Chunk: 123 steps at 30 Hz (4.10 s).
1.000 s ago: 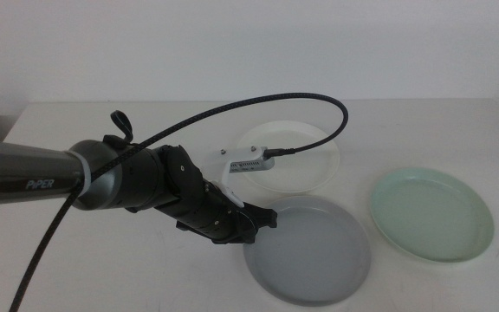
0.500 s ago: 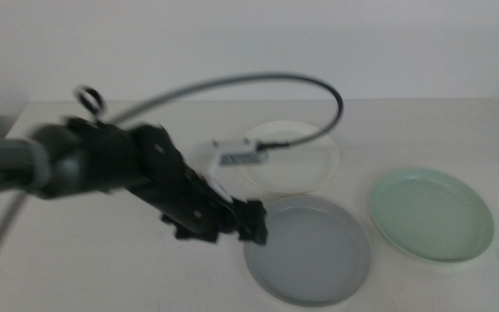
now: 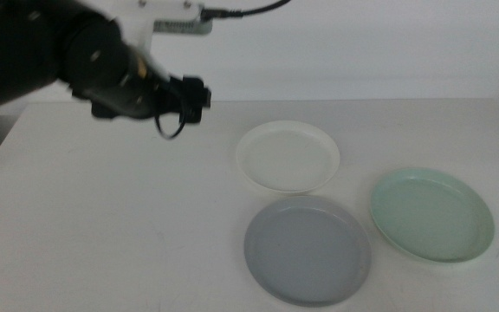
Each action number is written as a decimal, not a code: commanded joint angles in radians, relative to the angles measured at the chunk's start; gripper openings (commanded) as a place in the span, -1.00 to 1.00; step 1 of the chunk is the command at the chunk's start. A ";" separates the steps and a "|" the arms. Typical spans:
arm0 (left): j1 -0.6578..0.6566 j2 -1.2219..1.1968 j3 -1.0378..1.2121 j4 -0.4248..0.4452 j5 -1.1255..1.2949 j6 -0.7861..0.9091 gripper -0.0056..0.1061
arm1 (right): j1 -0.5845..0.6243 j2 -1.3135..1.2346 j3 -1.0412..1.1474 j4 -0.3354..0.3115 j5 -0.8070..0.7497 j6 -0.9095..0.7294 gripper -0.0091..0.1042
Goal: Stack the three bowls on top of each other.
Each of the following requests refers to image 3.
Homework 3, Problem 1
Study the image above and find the white shallow bowl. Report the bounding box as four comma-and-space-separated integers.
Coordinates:
235, 120, 341, 194

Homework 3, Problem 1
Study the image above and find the grey shallow bowl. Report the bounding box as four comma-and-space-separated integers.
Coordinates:
243, 194, 373, 309

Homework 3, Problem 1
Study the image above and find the pale green shallow bowl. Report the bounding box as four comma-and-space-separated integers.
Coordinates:
369, 166, 496, 263

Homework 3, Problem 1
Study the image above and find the black left gripper cable loop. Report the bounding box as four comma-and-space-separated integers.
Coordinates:
152, 101, 190, 140

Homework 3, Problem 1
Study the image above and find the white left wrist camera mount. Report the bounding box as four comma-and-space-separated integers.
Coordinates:
113, 0, 214, 55

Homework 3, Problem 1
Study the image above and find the black left camera cable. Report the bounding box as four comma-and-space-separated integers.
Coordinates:
199, 0, 293, 22

